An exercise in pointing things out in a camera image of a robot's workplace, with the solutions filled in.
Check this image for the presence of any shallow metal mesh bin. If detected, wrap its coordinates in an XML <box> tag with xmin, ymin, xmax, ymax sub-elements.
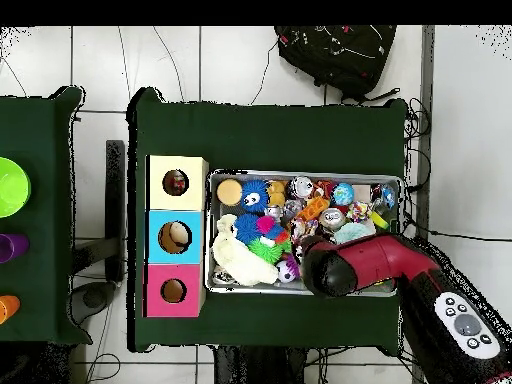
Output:
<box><xmin>205</xmin><ymin>169</ymin><xmax>404</xmax><ymax>298</ymax></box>

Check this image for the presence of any wooden three-hole box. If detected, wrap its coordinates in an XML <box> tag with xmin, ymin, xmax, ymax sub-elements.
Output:
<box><xmin>142</xmin><ymin>154</ymin><xmax>210</xmax><ymax>319</ymax></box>

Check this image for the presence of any blue spiky ball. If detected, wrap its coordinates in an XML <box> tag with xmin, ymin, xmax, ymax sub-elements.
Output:
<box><xmin>234</xmin><ymin>212</ymin><xmax>263</xmax><ymax>245</ymax></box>

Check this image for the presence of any blue spiky toy with eyes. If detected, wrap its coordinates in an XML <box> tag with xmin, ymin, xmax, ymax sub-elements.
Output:
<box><xmin>239</xmin><ymin>178</ymin><xmax>271</xmax><ymax>214</ymax></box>

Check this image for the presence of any orange foam disc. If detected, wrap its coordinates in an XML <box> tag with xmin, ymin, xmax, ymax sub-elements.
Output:
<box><xmin>216</xmin><ymin>178</ymin><xmax>244</xmax><ymax>207</ymax></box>

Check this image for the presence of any cream knitted cloth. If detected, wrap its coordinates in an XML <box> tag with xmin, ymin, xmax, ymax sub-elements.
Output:
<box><xmin>211</xmin><ymin>213</ymin><xmax>280</xmax><ymax>287</ymax></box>

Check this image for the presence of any silver-top soda can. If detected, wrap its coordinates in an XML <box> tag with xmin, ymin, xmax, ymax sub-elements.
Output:
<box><xmin>288</xmin><ymin>175</ymin><xmax>315</xmax><ymax>200</ymax></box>

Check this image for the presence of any orange plastic tray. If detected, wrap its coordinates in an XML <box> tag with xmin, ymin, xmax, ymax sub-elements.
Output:
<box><xmin>293</xmin><ymin>196</ymin><xmax>331</xmax><ymax>221</ymax></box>

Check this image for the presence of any dark green tablecloth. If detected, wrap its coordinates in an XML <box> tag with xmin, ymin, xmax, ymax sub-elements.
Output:
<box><xmin>126</xmin><ymin>86</ymin><xmax>410</xmax><ymax>357</ymax></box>
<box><xmin>0</xmin><ymin>85</ymin><xmax>94</xmax><ymax>346</ymax></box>

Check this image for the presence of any globe print ball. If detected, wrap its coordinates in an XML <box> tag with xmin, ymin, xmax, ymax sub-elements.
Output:
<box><xmin>330</xmin><ymin>182</ymin><xmax>356</xmax><ymax>207</ymax></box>

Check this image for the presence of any mint green knitted cloth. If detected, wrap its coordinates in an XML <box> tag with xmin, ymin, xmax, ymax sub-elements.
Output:
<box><xmin>333</xmin><ymin>221</ymin><xmax>375</xmax><ymax>245</ymax></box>

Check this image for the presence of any black backpack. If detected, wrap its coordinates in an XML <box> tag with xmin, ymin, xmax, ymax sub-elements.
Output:
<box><xmin>274</xmin><ymin>25</ymin><xmax>402</xmax><ymax>104</ymax></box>

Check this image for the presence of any dark gray rounded base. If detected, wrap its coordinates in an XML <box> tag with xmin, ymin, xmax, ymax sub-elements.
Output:
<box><xmin>68</xmin><ymin>280</ymin><xmax>118</xmax><ymax>326</ymax></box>

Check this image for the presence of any purple cup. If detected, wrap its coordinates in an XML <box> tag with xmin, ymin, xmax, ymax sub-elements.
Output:
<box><xmin>0</xmin><ymin>233</ymin><xmax>30</xmax><ymax>264</ymax></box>

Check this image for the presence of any lime green bowl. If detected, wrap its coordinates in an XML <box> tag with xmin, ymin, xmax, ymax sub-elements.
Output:
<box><xmin>0</xmin><ymin>156</ymin><xmax>32</xmax><ymax>219</ymax></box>

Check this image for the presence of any orange cup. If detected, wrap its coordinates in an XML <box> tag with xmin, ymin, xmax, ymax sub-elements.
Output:
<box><xmin>0</xmin><ymin>294</ymin><xmax>21</xmax><ymax>325</ymax></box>

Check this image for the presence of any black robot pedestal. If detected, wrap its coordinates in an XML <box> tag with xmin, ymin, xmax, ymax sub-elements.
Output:
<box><xmin>213</xmin><ymin>345</ymin><xmax>309</xmax><ymax>384</ymax></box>

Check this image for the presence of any black floor cable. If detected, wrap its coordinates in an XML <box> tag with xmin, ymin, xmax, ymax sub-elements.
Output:
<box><xmin>403</xmin><ymin>211</ymin><xmax>512</xmax><ymax>243</ymax></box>

